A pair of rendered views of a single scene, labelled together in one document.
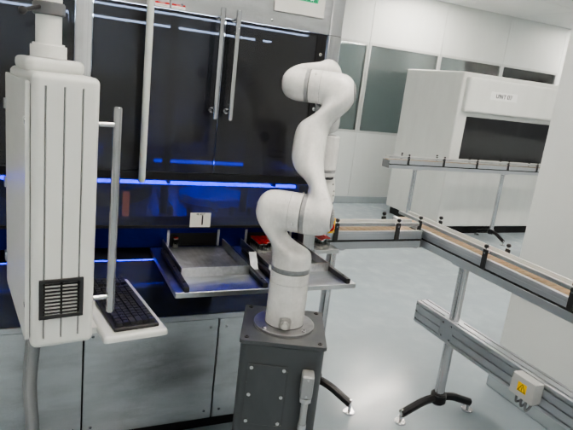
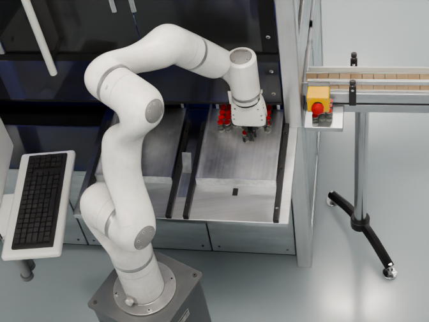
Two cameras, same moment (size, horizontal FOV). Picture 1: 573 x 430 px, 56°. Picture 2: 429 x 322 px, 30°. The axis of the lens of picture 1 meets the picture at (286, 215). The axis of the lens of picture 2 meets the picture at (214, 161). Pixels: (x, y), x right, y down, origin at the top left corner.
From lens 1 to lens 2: 1.89 m
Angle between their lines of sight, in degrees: 49
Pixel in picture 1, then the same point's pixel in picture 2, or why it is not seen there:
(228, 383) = (225, 229)
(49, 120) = not seen: outside the picture
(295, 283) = (127, 276)
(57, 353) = not seen: hidden behind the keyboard
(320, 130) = (117, 153)
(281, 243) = (105, 243)
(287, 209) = (96, 223)
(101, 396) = not seen: hidden behind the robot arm
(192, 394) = (186, 232)
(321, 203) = (120, 231)
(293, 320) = (138, 299)
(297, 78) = (90, 87)
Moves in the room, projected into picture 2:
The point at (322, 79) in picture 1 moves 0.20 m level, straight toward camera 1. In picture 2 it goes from (111, 98) to (53, 156)
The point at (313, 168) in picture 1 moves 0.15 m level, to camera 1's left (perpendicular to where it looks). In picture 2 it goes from (113, 191) to (69, 170)
